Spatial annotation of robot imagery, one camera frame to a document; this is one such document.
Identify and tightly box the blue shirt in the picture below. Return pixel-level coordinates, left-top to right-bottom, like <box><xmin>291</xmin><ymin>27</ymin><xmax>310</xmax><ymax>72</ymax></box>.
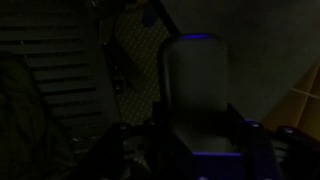
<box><xmin>0</xmin><ymin>52</ymin><xmax>75</xmax><ymax>180</ymax></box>

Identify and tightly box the black mesh office chair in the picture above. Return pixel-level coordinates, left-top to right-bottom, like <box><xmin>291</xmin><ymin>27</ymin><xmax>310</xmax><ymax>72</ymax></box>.
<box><xmin>0</xmin><ymin>0</ymin><xmax>169</xmax><ymax>158</ymax></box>

